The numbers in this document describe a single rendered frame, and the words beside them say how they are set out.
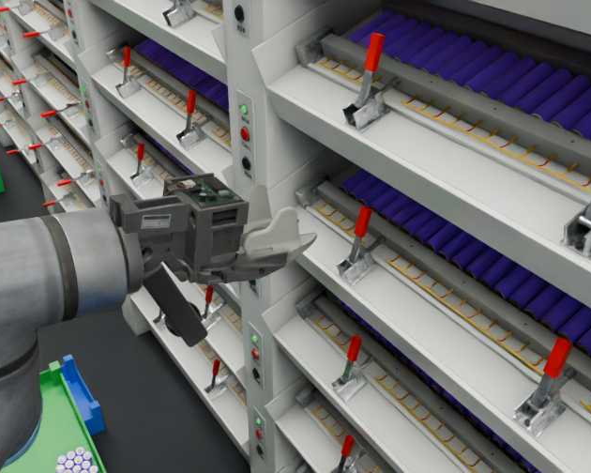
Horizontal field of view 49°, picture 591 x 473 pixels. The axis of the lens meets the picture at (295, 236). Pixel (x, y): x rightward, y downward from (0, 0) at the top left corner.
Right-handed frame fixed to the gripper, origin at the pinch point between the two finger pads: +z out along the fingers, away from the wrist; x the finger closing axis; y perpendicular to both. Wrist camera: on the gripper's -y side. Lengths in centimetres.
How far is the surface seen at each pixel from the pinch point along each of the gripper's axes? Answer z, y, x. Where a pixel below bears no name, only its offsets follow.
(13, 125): 20, -65, 209
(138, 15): 5, 11, 54
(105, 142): 11, -23, 86
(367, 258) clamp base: 10.6, -4.7, -0.8
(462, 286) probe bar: 13.5, -2.3, -12.5
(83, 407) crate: -1, -83, 69
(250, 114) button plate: 5.4, 6.3, 19.5
